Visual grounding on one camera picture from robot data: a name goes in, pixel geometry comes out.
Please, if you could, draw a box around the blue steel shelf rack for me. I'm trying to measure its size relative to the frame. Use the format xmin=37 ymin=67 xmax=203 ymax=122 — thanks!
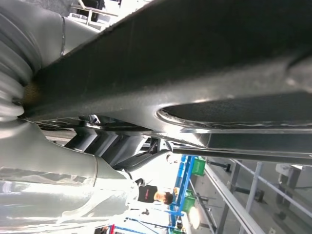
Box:
xmin=168 ymin=155 xmax=196 ymax=227

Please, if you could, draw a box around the robot right arm ribbed sleeve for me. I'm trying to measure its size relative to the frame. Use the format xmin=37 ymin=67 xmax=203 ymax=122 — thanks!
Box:
xmin=0 ymin=6 xmax=43 ymax=123

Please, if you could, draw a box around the person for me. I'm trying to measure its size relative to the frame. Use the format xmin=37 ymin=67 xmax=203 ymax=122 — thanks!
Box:
xmin=127 ymin=184 xmax=174 ymax=214

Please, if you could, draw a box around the green plastic crate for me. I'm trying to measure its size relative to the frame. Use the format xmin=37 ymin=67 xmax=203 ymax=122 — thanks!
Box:
xmin=181 ymin=190 xmax=196 ymax=214
xmin=192 ymin=156 xmax=207 ymax=177

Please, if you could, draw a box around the wide grey overhead beam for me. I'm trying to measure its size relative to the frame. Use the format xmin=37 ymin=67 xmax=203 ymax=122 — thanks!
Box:
xmin=204 ymin=163 xmax=267 ymax=234

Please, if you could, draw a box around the narrow grey overhead beam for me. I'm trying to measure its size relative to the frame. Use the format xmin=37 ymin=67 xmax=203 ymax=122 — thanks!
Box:
xmin=230 ymin=158 xmax=312 ymax=220

